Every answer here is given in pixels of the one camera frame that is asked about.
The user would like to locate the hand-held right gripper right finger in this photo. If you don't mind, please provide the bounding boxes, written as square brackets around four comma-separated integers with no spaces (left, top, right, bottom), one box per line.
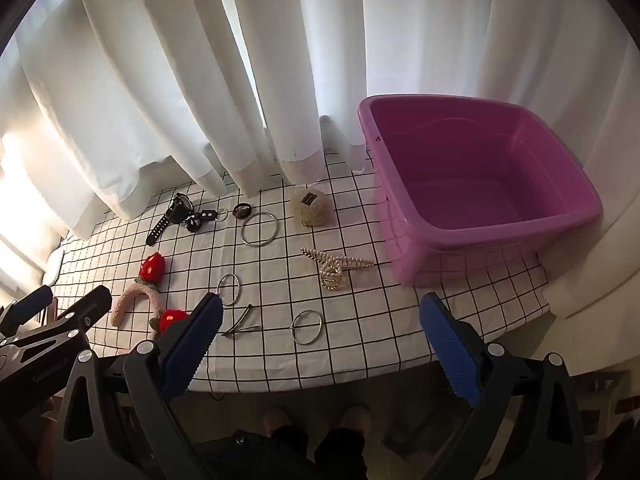
[419,291,588,480]

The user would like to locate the black wrist watch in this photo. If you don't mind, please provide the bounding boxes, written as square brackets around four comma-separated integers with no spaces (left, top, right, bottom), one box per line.
[146,193,193,247]

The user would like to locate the small silver bangle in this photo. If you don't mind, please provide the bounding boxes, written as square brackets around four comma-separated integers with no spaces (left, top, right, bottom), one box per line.
[216,273,243,307]

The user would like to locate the grey furniture frame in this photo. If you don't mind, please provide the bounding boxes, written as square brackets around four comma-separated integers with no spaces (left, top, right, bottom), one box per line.
[575,370,632,443]

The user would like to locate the white checkered tablecloth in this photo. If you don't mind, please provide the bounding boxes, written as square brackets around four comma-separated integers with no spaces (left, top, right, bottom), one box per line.
[50,152,551,393]

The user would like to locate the person's black pants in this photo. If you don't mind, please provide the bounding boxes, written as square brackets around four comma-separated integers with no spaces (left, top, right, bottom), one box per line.
[195,425,371,480]

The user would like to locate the pearl hair claw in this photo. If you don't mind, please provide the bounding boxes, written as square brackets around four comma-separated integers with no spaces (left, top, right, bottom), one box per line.
[300,246,376,292]

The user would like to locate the purple plastic basin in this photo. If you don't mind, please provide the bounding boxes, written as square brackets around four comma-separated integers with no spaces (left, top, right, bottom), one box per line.
[358,94,603,288]

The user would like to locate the person's left beige slipper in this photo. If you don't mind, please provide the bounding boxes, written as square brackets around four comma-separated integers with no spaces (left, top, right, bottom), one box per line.
[262,406,296,436]

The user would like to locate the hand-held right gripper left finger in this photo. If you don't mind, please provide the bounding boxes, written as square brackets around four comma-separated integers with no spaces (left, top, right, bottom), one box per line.
[62,291,224,480]

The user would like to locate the black key fob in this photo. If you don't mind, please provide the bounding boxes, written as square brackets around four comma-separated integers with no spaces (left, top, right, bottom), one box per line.
[185,208,228,233]

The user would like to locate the person's beige slipper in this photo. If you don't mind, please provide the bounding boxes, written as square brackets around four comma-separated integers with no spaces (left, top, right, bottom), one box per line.
[340,405,373,441]
[262,406,296,436]

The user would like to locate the pink headband with red mushrooms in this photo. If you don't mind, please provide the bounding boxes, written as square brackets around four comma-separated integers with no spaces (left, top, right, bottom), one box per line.
[116,252,190,348]

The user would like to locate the dark metal hair pin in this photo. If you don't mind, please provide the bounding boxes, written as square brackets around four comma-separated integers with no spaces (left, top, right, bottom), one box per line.
[221,305,262,338]

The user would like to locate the person's right beige slipper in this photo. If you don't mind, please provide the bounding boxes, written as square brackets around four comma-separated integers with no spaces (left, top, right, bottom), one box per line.
[340,405,373,441]

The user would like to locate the white curtain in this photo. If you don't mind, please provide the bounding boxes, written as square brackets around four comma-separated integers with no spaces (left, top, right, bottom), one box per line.
[0,0,640,321]

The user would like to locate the large silver bangle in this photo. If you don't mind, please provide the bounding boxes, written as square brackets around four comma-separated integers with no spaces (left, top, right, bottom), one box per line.
[241,212,277,248]

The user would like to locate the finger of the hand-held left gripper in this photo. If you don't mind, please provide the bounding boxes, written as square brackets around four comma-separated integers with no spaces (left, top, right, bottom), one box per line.
[15,285,113,348]
[0,285,53,338]

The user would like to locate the beige plush scrunchie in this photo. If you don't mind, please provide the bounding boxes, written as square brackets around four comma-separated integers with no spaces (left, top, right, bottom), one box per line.
[291,186,332,228]

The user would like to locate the medium silver bangle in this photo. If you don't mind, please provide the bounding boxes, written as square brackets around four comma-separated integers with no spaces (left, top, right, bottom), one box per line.
[290,310,323,346]

